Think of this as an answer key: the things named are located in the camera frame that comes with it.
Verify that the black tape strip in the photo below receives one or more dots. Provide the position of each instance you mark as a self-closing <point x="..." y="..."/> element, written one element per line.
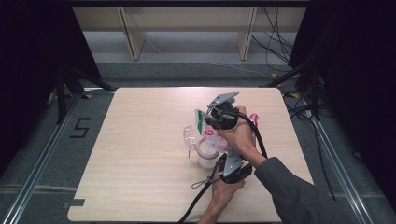
<point x="76" y="202"/>

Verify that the person's right hand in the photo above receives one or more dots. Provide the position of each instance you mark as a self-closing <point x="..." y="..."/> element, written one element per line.
<point x="241" y="138"/>

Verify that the black metal stand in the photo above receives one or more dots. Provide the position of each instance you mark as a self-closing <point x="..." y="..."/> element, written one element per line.
<point x="67" y="84"/>
<point x="308" y="81"/>

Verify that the pink and white bag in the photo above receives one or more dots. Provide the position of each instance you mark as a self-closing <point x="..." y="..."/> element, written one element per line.
<point x="200" y="121"/>

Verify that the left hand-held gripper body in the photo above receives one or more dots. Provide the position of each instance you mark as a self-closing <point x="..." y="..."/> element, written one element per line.
<point x="233" y="165"/>

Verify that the black curtain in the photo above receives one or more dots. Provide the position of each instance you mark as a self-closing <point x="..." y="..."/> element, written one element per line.
<point x="358" y="77"/>
<point x="34" y="62"/>

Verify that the person's left hand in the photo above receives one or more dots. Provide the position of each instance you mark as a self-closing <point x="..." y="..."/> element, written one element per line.
<point x="222" y="196"/>

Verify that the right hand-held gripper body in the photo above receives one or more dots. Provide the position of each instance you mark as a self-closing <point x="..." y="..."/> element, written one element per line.
<point x="224" y="119"/>

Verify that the clear plastic jar with lid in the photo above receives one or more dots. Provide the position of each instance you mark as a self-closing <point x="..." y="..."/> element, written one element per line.
<point x="207" y="158"/>

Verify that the light wooden shelf unit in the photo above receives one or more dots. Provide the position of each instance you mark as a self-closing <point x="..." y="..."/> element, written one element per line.
<point x="186" y="18"/>

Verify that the aluminium floor rail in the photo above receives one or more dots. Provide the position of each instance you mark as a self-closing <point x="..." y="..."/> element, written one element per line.
<point x="339" y="174"/>
<point x="37" y="168"/>

